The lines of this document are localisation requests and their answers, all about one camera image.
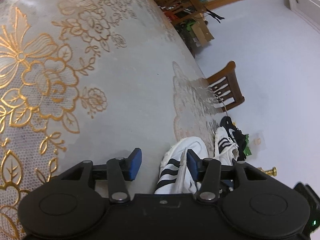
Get black nike shoe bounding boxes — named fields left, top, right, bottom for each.
left=220, top=116, right=247, bottom=161

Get red gold trophy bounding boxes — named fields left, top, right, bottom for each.
left=258, top=167, right=277, bottom=177

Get cardboard box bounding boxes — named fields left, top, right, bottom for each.
left=191, top=21, right=214, bottom=47

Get white black-striped sneaker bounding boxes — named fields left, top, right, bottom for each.
left=155, top=137, right=209, bottom=194

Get wooden chair by wall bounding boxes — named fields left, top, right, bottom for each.
left=206, top=61, right=245, bottom=113

